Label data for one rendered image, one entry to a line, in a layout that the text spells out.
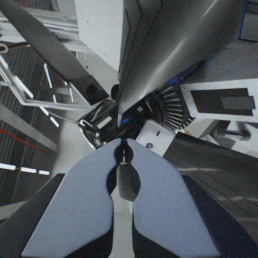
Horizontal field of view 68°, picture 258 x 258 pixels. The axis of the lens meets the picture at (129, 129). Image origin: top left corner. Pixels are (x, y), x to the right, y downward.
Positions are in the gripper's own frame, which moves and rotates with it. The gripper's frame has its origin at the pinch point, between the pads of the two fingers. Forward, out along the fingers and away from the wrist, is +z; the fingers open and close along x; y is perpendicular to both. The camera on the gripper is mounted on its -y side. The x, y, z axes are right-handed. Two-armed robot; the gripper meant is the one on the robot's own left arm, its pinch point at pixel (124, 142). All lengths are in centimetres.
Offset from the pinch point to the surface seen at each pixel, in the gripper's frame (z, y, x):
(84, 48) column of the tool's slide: 90, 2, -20
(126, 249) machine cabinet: 374, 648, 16
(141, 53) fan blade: 6.1, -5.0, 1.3
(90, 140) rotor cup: 26.6, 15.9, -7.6
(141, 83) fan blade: 6.0, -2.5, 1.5
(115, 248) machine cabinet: 376, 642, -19
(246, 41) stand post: 53, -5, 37
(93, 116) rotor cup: 22.1, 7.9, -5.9
